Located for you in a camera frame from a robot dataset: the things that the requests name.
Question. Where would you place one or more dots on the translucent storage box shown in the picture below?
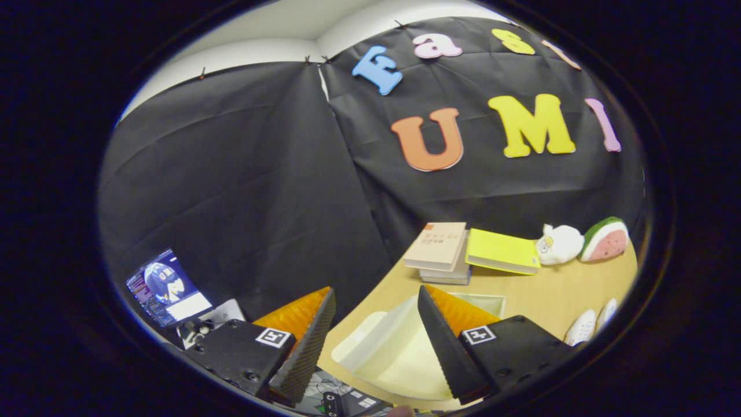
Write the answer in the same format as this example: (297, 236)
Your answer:
(393, 359)

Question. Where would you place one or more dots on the watermelon slice plush toy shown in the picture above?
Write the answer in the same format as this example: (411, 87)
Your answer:
(606, 242)

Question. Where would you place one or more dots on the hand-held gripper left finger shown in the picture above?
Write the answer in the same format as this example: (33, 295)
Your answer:
(307, 347)

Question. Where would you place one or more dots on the white plush toy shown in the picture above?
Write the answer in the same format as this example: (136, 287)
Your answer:
(561, 243)

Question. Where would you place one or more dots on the white shoe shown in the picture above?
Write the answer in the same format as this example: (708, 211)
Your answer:
(582, 328)
(608, 314)

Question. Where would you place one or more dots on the black electronic box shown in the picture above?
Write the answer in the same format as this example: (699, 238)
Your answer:
(353, 403)

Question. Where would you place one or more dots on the beige book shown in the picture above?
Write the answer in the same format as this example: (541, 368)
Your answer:
(437, 243)

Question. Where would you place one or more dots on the computer monitor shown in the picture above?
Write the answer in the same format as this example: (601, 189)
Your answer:
(168, 286)

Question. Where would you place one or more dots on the white device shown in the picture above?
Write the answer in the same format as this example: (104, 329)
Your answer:
(228, 313)

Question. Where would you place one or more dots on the yellow book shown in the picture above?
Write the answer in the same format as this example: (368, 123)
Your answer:
(501, 249)

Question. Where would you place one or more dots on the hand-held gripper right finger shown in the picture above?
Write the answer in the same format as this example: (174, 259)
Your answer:
(448, 353)

